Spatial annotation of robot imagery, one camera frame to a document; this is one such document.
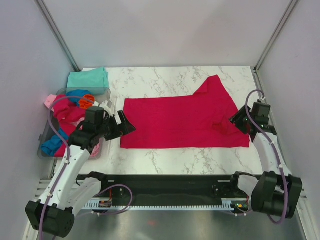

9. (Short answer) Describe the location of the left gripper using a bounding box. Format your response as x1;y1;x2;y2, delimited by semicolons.
96;110;135;141

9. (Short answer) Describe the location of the crimson t shirt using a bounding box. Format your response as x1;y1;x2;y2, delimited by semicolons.
120;75;250;149
49;98;86;157

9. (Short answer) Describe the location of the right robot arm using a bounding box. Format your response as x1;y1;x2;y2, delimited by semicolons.
229;100;303;224

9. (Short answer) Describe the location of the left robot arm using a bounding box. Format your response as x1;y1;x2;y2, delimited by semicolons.
25;106;136;240

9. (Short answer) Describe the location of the orange t shirt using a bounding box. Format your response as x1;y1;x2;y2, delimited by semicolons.
78;94;95;110

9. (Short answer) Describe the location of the teal folded t shirt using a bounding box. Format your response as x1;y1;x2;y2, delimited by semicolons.
67;67;110;95

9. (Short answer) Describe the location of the clear plastic bin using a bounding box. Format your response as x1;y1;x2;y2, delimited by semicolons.
37;88;111;160

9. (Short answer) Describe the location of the light pink t shirt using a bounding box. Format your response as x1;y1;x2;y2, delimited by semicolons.
44;93;101;158

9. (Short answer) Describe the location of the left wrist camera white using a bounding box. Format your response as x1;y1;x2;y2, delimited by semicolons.
93;100;115;117

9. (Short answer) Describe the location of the aluminium frame rail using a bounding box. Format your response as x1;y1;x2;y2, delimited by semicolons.
252;67;292;180

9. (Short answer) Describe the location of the right aluminium frame post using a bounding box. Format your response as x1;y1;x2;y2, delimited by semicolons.
252;0;300;74

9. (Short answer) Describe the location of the aluminium frame post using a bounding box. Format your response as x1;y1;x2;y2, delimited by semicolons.
34;0;81;72
252;0;300;74

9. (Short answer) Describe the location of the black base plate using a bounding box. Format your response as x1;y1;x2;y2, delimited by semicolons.
77;174;260;208

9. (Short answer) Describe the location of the white cable duct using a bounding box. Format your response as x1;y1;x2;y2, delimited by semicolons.
82;198;248;212

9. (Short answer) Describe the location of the left aluminium frame post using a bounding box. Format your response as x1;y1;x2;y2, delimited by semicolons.
34;0;81;72

